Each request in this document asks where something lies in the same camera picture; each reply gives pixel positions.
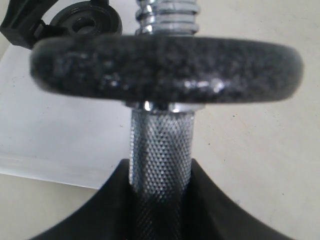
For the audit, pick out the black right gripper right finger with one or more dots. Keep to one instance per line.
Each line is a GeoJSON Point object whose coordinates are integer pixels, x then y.
{"type": "Point", "coordinates": [209, 214]}

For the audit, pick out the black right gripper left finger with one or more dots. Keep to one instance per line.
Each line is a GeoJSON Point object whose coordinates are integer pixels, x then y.
{"type": "Point", "coordinates": [105, 216]}

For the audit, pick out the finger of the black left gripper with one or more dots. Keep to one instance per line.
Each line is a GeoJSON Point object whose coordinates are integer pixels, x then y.
{"type": "Point", "coordinates": [22, 19]}

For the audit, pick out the black weight plate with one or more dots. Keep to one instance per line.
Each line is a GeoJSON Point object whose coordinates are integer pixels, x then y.
{"type": "Point", "coordinates": [167, 69]}
{"type": "Point", "coordinates": [88, 20]}

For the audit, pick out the white plastic tray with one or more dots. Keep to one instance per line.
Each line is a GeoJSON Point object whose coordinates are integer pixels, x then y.
{"type": "Point", "coordinates": [57, 138]}

